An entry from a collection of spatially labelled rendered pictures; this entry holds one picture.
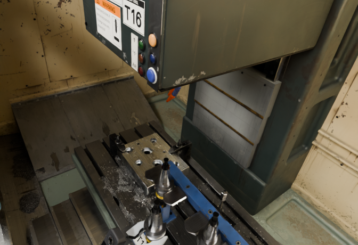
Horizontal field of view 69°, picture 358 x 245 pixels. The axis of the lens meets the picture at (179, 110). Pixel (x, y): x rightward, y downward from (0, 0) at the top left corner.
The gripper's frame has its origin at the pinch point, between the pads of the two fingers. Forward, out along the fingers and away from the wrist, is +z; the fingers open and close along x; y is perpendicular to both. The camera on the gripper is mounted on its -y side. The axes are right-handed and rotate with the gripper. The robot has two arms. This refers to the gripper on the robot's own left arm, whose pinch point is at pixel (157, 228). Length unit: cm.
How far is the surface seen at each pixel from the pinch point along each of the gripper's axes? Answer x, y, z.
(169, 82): -7.7, -42.2, 6.1
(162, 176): -10.4, -6.7, 7.9
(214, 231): 12.3, -8.0, 8.9
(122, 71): -140, 29, 57
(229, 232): 13.2, -3.0, 14.8
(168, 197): -5.9, -1.8, 7.6
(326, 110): -6, 0, 104
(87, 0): -48, -50, 4
